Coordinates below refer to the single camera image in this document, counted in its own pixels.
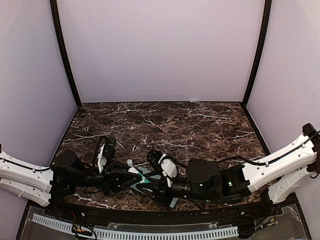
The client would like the left black frame post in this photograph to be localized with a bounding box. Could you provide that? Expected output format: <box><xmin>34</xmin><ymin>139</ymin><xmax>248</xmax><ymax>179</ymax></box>
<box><xmin>49</xmin><ymin>0</ymin><xmax>82</xmax><ymax>108</ymax></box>

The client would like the black frame post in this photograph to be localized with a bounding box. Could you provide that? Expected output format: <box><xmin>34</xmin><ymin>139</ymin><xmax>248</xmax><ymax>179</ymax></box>
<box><xmin>49</xmin><ymin>0</ymin><xmax>82</xmax><ymax>108</ymax></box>
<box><xmin>241</xmin><ymin>0</ymin><xmax>272</xmax><ymax>109</ymax></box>

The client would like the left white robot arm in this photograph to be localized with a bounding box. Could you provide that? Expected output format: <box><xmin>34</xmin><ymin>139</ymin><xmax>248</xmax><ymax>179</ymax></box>
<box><xmin>0</xmin><ymin>150</ymin><xmax>142</xmax><ymax>218</ymax></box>

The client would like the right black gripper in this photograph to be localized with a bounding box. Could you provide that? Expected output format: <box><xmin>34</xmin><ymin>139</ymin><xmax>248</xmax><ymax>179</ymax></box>
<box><xmin>135</xmin><ymin>171</ymin><xmax>214</xmax><ymax>209</ymax></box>

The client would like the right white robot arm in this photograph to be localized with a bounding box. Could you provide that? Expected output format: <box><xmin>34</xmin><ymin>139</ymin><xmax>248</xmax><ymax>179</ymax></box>
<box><xmin>136</xmin><ymin>123</ymin><xmax>320</xmax><ymax>217</ymax></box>

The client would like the black front table rail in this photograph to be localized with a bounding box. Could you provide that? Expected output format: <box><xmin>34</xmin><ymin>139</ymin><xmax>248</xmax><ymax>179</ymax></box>
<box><xmin>51</xmin><ymin>202</ymin><xmax>277</xmax><ymax>225</ymax></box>

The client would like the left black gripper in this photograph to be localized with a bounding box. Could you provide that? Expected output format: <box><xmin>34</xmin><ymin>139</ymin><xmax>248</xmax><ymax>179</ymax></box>
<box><xmin>71</xmin><ymin>159</ymin><xmax>143</xmax><ymax>197</ymax></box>

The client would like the green white glue stick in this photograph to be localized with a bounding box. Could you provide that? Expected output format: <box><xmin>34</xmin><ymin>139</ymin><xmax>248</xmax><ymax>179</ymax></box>
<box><xmin>128</xmin><ymin>167</ymin><xmax>150</xmax><ymax>184</ymax></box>

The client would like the teal green envelope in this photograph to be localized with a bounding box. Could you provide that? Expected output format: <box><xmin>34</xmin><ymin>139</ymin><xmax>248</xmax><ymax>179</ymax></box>
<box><xmin>130</xmin><ymin>175</ymin><xmax>178</xmax><ymax>209</ymax></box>

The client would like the right black frame post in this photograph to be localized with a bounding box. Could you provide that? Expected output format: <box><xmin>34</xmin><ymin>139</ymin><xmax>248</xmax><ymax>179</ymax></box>
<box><xmin>241</xmin><ymin>0</ymin><xmax>272</xmax><ymax>109</ymax></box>

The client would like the grey slotted cable duct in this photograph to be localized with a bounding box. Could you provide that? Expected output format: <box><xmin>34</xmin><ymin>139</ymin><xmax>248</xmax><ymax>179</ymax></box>
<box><xmin>32</xmin><ymin>213</ymin><xmax>239</xmax><ymax>240</ymax></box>

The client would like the white glue stick cap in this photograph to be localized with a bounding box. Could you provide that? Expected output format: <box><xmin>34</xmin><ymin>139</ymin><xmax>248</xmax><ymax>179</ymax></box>
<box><xmin>127</xmin><ymin>159</ymin><xmax>134</xmax><ymax>168</ymax></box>

